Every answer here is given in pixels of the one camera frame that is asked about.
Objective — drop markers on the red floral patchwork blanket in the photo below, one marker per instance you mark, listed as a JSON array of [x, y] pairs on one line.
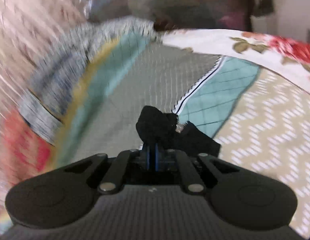
[[30, 137]]

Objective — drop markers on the white floral pillow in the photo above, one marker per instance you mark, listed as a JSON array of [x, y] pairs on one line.
[[285, 56]]

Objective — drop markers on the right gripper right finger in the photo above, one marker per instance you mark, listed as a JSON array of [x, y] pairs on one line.
[[174, 167]]

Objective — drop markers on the beige leaf pattern curtain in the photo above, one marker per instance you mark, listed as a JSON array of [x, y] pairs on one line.
[[27, 30]]

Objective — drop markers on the teal grey beige quilt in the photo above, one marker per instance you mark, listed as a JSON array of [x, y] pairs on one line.
[[260, 119]]

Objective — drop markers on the glass table with teal edge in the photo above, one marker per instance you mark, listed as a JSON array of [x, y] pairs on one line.
[[201, 14]]

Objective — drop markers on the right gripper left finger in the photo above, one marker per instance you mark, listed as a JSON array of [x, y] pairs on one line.
[[130, 167]]

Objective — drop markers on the black pants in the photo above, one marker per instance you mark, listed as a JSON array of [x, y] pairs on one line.
[[156, 127]]

